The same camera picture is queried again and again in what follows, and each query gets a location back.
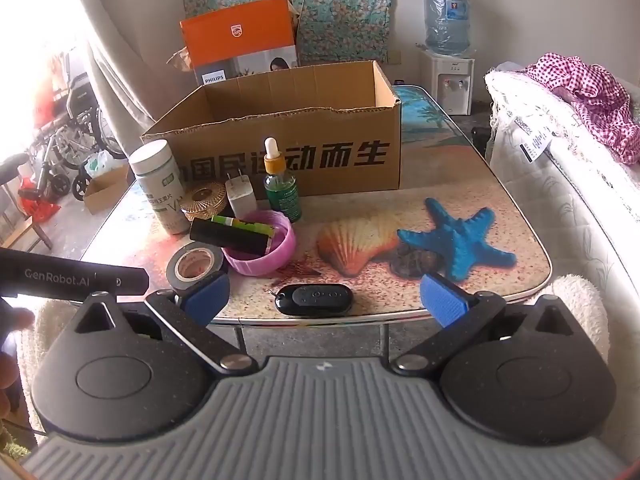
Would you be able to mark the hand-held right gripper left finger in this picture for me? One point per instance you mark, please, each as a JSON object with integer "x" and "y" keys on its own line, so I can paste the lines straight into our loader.
{"x": 206, "y": 296}

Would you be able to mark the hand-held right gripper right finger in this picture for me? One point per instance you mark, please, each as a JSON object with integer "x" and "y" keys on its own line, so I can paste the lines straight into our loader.
{"x": 442, "y": 300}

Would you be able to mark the black green tube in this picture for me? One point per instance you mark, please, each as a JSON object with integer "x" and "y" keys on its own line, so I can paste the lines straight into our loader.
{"x": 225, "y": 237}

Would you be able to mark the pink plastic bowl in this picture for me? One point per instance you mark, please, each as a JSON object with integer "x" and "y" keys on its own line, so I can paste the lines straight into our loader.
{"x": 280, "y": 252}

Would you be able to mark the gold lidded black jar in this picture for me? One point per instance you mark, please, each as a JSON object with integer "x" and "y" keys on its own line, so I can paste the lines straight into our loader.
{"x": 204, "y": 199}

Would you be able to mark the white plug charger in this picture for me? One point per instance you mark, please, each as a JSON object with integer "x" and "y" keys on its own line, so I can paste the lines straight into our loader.
{"x": 241, "y": 200}

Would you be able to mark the black key fob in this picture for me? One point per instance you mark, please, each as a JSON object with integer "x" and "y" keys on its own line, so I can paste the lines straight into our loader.
{"x": 315, "y": 299}

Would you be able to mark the green dropper bottle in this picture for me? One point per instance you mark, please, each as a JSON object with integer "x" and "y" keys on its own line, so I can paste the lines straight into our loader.
{"x": 282, "y": 192}

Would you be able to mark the large brown cardboard box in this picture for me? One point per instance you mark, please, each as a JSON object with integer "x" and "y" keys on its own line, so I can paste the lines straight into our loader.
{"x": 310, "y": 125}

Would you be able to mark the person's left hand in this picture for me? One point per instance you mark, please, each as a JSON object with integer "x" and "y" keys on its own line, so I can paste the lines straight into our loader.
{"x": 12, "y": 317}

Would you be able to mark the grey tape roll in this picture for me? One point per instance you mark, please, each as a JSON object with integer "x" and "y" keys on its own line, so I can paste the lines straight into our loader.
{"x": 180, "y": 280}

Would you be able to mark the red plastic object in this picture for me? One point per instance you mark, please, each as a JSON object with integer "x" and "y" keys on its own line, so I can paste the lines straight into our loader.
{"x": 35, "y": 195}

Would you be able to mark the small cardboard box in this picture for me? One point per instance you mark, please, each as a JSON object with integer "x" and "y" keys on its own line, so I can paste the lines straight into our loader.
{"x": 107, "y": 192}

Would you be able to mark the white plastic bag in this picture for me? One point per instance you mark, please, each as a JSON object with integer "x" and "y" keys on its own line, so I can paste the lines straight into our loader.
{"x": 102, "y": 162}

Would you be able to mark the white supplement bottle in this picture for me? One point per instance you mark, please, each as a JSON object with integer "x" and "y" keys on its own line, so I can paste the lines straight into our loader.
{"x": 160, "y": 185}

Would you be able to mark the white fluffy cushion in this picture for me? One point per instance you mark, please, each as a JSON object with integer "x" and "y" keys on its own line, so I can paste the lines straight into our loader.
{"x": 585, "y": 310}

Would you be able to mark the wheelchair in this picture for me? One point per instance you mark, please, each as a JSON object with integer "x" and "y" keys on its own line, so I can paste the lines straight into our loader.
{"x": 75, "y": 125}

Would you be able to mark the white mattress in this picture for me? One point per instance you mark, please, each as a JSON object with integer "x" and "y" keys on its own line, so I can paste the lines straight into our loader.
{"x": 575, "y": 200}

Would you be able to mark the white water dispenser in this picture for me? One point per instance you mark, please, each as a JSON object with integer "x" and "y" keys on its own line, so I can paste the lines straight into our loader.
{"x": 447, "y": 85}

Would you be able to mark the beige curtain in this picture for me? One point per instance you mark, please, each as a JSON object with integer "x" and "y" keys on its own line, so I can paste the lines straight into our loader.
{"x": 135, "y": 60}

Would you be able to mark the pink checked cloth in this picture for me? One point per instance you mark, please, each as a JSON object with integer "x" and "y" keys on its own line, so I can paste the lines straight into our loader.
{"x": 590, "y": 95}

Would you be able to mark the orange and white product box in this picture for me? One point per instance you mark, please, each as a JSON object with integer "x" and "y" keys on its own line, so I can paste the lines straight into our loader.
{"x": 235, "y": 35}

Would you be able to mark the blue water jug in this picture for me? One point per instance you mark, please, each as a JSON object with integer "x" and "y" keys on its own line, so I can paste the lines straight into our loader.
{"x": 447, "y": 17}

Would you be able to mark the floral teal cloth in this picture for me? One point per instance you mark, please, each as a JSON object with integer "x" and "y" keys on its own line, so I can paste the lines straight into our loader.
{"x": 345, "y": 15}

